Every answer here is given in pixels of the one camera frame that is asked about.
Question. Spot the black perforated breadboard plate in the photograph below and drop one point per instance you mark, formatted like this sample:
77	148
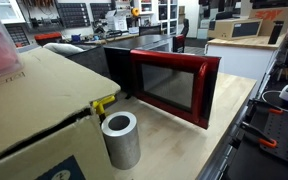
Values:
284	133

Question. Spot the black tall bottle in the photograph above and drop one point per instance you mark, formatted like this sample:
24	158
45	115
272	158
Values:
275	32

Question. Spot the white open shelving unit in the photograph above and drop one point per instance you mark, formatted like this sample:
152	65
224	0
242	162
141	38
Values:
169	16

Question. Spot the red toolbox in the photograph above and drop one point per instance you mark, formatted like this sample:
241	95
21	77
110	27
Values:
47	36

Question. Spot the aluminium hollow cylinder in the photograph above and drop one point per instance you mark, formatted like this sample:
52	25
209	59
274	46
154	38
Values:
122	146

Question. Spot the cardboard box orange print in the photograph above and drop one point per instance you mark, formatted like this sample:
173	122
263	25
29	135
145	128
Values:
277	16

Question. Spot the large brown cardboard box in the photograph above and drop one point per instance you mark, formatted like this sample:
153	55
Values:
40	106

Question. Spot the white counter wooden top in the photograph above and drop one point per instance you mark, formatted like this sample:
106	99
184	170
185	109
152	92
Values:
244	56

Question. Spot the black parts organizer drawers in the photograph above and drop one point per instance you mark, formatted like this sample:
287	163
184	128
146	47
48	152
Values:
73	15
17	36
100	10

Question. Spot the flat cardboard box black label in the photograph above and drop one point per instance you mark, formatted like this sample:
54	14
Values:
234	29

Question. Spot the yellow clamp piece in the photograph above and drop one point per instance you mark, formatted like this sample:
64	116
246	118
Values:
100	106

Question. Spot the yellow filament spool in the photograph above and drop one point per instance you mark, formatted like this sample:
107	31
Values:
135	12

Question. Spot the small white box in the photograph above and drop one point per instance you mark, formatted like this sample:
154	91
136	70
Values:
117	21

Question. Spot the grey cushion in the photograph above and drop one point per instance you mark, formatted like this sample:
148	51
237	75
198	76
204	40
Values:
62	49

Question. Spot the black storage bin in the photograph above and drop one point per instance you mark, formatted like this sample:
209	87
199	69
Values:
90	61

